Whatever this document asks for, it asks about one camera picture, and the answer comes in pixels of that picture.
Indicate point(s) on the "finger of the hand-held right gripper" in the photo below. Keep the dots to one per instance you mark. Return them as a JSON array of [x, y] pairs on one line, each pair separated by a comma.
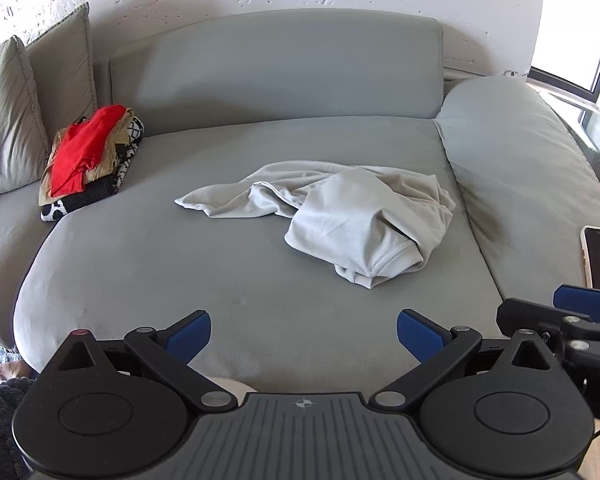
[[587, 301], [527, 316]]

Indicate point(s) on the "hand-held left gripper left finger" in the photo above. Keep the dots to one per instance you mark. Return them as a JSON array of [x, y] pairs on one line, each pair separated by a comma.
[[192, 334]]

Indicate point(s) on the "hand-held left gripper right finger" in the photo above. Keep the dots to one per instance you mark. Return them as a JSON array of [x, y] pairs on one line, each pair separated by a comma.
[[419, 335]]

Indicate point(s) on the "light grey t-shirt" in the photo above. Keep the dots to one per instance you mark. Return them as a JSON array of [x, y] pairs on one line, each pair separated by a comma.
[[360, 220]]

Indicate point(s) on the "person's white clothed knee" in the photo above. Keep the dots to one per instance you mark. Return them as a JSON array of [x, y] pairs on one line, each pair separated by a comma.
[[230, 386]]

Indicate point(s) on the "grey sofa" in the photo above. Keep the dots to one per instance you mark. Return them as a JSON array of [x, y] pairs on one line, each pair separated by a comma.
[[180, 265]]

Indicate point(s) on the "black and white patterned garment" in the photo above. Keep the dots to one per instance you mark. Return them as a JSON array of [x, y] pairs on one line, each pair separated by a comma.
[[95, 193]]

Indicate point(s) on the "glass side table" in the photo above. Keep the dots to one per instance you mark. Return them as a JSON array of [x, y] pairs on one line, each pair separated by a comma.
[[597, 130]]

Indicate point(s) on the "person's foot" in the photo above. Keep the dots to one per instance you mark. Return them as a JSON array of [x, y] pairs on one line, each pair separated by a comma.
[[12, 371]]

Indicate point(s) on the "beige garment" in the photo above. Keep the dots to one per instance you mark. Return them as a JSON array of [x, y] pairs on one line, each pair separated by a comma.
[[107, 152]]

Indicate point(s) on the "dark blue fuzzy garment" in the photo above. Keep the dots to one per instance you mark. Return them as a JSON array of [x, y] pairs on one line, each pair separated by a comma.
[[0, 420]]

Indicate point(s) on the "red garment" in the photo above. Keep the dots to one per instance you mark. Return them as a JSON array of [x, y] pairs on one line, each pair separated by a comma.
[[80, 150]]

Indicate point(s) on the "window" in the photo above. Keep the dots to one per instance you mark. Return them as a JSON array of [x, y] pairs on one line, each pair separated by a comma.
[[565, 20]]

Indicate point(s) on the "light grey sofa pillow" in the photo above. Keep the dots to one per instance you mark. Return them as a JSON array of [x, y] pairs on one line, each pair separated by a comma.
[[5, 120]]

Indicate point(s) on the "beige grey sofa pillow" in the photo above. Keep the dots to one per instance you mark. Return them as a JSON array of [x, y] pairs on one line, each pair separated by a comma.
[[65, 75]]

